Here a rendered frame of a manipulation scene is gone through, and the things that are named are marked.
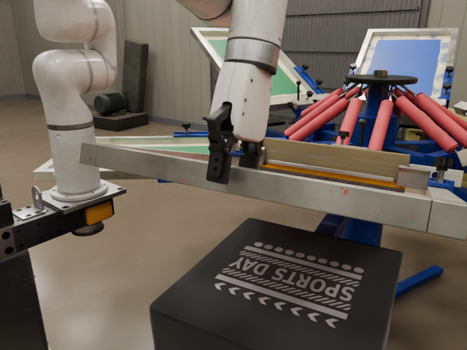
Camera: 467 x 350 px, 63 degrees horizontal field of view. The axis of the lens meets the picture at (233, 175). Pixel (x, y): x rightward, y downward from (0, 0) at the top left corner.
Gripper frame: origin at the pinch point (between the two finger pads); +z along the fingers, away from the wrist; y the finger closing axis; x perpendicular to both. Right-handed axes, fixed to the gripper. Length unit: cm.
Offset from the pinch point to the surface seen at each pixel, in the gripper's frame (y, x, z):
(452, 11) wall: -409, 20, -169
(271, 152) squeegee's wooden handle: -57, -17, -3
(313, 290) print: -33.4, 7.3, 25.1
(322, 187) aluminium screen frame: 1.8, 13.4, -0.8
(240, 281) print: -29.0, -8.3, 26.7
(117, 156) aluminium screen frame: 1.8, -20.6, 0.6
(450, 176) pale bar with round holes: -80, 31, -4
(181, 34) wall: -487, -377, -164
